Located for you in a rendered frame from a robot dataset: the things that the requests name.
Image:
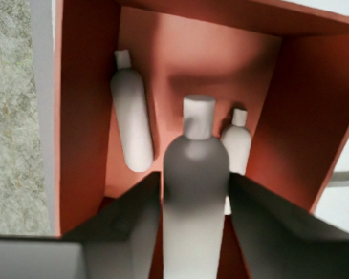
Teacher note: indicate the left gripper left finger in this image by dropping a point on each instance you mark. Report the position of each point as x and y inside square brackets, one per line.
[124, 234]

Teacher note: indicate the red-brown open box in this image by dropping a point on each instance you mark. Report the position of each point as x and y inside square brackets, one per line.
[286, 62]

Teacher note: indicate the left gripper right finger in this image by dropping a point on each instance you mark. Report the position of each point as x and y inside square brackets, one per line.
[281, 240]

